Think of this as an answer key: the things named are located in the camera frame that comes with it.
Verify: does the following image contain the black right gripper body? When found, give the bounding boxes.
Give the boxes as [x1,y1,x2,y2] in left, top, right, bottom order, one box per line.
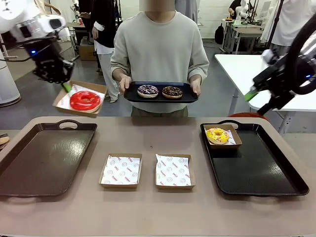
[270,55,312,96]

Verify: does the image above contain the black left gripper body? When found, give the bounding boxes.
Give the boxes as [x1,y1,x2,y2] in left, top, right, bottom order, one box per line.
[26,37,65,77]

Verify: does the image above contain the brown cardboard food box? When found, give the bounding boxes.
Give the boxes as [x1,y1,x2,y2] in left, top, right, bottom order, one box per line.
[155,154,196,190]
[98,153,143,189]
[204,124,243,150]
[52,80,107,118]

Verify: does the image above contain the red glazed donut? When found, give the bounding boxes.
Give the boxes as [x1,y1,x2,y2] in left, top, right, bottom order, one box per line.
[70,90,101,111]

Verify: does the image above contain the yellow sprinkled donut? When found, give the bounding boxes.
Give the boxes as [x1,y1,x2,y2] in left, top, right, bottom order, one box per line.
[206,127,230,145]

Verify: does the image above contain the small black serving tray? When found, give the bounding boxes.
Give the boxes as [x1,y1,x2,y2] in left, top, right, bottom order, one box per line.
[123,81,199,104]

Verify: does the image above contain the purple white-drizzled donut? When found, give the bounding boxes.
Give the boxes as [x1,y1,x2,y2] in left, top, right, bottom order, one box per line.
[137,84,159,99]

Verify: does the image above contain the chocolate sprinkled donut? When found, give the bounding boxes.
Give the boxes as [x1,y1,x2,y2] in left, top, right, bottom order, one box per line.
[161,85,184,99]

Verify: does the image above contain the person's right forearm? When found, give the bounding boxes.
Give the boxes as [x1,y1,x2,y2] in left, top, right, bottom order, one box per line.
[111,66,126,81]

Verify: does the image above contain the person's left forearm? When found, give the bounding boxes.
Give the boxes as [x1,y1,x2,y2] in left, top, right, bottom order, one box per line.
[187,71,202,82]

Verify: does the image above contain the person's right hand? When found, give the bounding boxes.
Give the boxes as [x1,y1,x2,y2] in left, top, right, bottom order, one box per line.
[118,76,132,94]

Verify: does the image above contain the person's left hand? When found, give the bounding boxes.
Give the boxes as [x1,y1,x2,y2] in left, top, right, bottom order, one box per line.
[189,79,202,97]

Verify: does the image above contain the cardboard shipping carton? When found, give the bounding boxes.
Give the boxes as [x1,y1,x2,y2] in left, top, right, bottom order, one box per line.
[78,37,97,61]

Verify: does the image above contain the white side table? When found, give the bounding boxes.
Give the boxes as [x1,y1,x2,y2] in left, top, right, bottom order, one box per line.
[214,53,316,134]

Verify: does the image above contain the orange red chair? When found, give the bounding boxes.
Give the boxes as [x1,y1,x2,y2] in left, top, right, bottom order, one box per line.
[228,112,270,121]

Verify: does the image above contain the wooden top desk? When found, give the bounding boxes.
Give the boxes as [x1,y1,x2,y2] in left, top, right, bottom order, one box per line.
[65,21,86,62]

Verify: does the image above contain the black pole stand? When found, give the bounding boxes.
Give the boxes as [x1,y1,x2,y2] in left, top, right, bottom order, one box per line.
[268,0,284,50]

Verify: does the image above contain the figure in white shirt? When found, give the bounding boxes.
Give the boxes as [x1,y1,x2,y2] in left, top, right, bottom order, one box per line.
[270,0,316,50]

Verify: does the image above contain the bystander in black jacket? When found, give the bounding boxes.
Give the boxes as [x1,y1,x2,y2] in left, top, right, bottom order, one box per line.
[91,0,120,103]

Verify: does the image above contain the black backpack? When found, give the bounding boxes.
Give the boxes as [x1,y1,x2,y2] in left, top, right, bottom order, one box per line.
[214,23,226,45]

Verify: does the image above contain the bystander in black t-shirt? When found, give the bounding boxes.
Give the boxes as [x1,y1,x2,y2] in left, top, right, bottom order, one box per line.
[228,0,244,20]

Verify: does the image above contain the person's beige sweater torso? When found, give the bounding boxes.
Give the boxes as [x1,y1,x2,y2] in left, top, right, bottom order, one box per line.
[110,11,210,111]

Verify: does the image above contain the person's olive trousers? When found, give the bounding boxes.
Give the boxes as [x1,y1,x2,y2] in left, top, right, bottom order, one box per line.
[130,106,189,117]

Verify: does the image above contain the grey hanging garment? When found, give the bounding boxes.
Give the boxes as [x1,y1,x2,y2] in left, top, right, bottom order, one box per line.
[175,0,198,24]

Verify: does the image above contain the person's blurred head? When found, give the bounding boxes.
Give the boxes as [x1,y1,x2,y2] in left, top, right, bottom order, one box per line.
[139,0,176,13]

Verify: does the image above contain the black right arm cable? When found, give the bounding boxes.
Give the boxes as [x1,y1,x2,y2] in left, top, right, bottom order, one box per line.
[286,17,316,96]

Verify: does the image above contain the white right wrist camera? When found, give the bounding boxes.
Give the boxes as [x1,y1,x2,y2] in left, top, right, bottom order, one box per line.
[261,48,281,65]

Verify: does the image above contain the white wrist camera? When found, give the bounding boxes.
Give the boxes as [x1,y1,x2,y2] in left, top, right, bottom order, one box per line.
[40,14,67,34]
[261,48,281,65]

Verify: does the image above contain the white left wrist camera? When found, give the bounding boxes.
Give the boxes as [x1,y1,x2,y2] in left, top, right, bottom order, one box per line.
[40,14,67,34]

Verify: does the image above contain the white round pedestal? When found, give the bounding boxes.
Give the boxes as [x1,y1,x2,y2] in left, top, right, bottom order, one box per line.
[0,58,22,107]

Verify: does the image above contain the grey frame desk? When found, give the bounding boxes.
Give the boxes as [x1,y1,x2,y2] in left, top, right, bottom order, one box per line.
[222,18,265,55]

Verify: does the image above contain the black plastic handled tray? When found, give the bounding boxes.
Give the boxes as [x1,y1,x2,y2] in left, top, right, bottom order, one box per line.
[199,120,310,198]

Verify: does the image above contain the brown plastic handled tray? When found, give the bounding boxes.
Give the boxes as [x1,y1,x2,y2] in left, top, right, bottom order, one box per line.
[0,119,98,198]

